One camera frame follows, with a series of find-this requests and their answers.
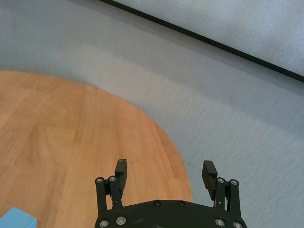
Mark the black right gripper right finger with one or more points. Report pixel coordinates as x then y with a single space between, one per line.
209 178

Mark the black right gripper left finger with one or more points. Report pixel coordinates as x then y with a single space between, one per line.
121 175

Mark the blue cube block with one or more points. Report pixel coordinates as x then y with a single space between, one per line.
16 219

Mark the black wall trim strip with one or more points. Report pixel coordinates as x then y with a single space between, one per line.
202 38

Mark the white wall panel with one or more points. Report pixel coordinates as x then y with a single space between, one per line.
237 23

